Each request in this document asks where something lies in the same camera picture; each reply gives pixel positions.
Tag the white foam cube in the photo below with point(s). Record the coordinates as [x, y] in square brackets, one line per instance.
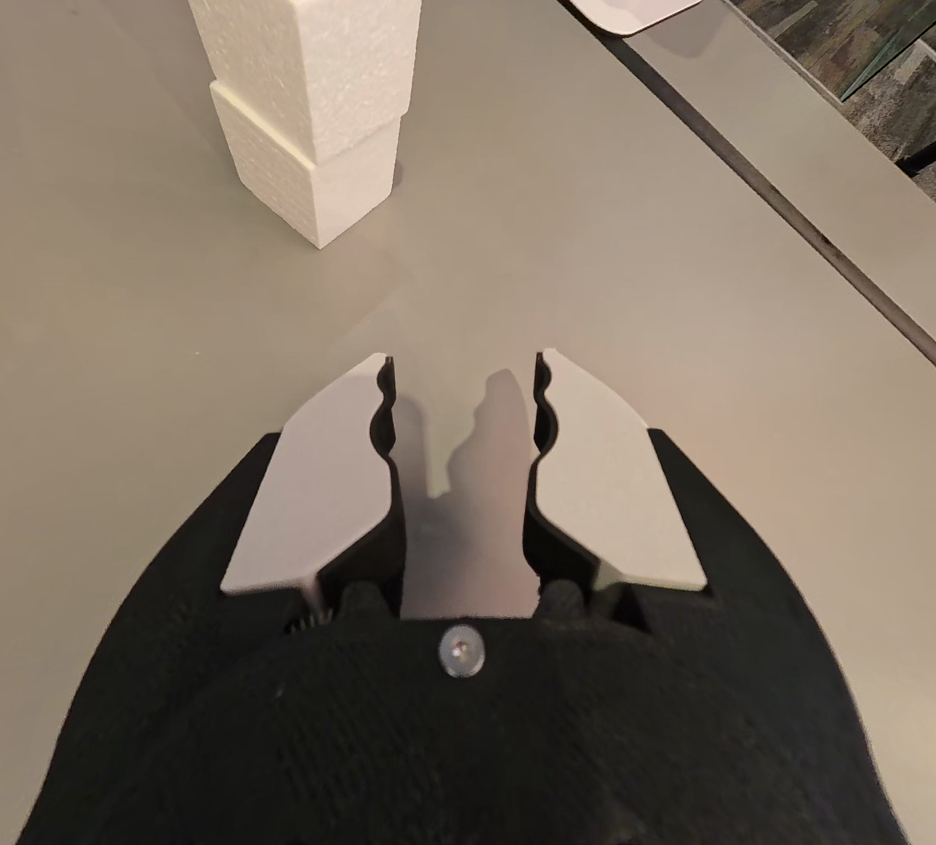
[292, 4]
[307, 194]

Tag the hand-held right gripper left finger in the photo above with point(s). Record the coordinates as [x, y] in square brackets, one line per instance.
[314, 494]

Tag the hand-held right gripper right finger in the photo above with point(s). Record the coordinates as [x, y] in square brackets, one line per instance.
[614, 494]

